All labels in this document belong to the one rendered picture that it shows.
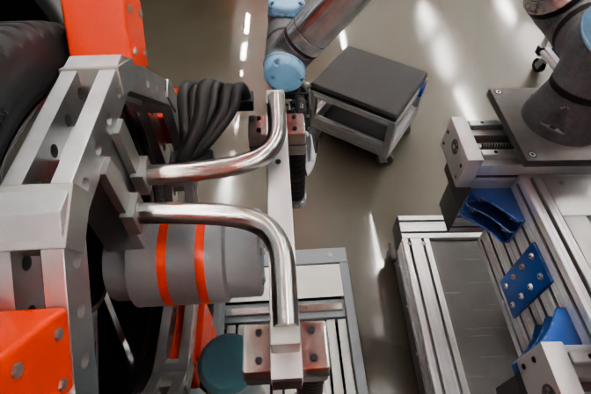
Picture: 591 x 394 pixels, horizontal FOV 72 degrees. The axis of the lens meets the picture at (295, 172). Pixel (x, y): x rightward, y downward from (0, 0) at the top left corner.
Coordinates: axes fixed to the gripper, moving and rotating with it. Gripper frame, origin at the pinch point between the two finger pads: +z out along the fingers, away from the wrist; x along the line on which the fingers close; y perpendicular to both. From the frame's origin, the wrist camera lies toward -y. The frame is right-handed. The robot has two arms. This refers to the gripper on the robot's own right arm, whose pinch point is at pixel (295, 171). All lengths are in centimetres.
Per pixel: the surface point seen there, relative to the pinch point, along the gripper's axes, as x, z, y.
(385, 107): 40, -74, -49
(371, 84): 37, -89, -49
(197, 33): -51, -192, -83
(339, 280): 16, -15, -75
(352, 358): 17, 10, -77
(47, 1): -43, -25, 21
